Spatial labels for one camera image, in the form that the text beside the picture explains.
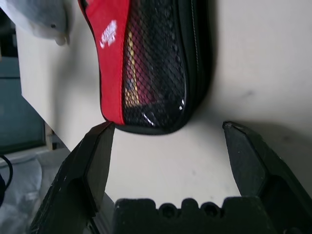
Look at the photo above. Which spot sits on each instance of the red black paddle case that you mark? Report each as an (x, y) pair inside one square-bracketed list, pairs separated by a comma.
[(109, 73)]

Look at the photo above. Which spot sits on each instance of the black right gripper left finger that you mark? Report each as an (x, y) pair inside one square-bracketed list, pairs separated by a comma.
[(97, 156)]

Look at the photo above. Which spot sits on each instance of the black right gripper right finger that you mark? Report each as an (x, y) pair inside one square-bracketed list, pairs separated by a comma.
[(256, 161)]

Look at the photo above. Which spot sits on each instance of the white grey plush pendant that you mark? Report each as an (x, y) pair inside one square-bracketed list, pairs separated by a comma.
[(44, 17)]

